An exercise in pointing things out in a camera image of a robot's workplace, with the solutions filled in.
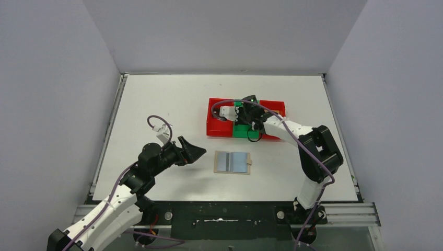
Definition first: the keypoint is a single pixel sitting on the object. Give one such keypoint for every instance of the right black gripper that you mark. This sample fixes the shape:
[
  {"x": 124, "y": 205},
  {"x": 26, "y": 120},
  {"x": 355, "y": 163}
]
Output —
[{"x": 240, "y": 111}]

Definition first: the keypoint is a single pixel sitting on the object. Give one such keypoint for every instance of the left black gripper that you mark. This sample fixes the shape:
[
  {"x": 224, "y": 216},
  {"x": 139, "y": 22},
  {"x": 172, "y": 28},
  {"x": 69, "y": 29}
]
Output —
[{"x": 183, "y": 150}]

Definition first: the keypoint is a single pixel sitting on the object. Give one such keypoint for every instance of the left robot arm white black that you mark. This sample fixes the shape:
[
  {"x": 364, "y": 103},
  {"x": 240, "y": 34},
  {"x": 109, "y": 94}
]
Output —
[{"x": 127, "y": 202}]

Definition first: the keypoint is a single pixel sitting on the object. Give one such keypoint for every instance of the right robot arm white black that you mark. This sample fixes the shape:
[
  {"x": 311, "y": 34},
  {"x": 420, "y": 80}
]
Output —
[{"x": 319, "y": 154}]

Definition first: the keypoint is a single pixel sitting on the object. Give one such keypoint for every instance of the green plastic bin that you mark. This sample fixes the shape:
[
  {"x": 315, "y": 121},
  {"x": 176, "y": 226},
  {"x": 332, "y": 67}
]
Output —
[{"x": 244, "y": 131}]

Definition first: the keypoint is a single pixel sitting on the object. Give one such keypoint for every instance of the right red plastic bin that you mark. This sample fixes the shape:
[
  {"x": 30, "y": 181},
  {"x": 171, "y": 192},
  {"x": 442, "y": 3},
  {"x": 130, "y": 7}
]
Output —
[{"x": 279, "y": 108}]

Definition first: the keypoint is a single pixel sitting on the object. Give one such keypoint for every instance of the red plastic bin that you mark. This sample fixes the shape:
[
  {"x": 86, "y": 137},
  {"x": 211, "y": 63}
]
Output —
[
  {"x": 279, "y": 108},
  {"x": 215, "y": 127}
]

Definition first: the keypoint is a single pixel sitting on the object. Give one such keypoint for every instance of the left red plastic bin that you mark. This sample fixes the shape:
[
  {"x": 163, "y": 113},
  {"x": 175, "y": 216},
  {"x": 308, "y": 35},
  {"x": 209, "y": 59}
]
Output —
[{"x": 215, "y": 127}]

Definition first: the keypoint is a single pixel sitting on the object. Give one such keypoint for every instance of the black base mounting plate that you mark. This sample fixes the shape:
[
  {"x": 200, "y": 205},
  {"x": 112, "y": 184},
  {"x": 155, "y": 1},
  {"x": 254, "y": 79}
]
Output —
[{"x": 230, "y": 220}]

